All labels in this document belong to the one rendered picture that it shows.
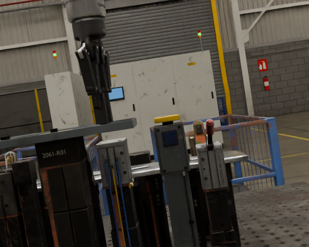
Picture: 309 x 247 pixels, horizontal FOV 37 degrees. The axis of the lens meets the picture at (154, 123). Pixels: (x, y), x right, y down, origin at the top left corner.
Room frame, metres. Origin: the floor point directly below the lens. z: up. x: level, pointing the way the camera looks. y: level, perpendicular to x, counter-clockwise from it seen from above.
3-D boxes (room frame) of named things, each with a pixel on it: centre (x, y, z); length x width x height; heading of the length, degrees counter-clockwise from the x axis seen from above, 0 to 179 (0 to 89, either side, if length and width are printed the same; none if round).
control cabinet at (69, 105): (10.30, 1.75, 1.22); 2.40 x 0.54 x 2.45; 0
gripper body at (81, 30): (1.08, 0.12, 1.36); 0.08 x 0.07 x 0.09; 159
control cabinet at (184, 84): (9.49, -0.11, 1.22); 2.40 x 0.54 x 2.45; 94
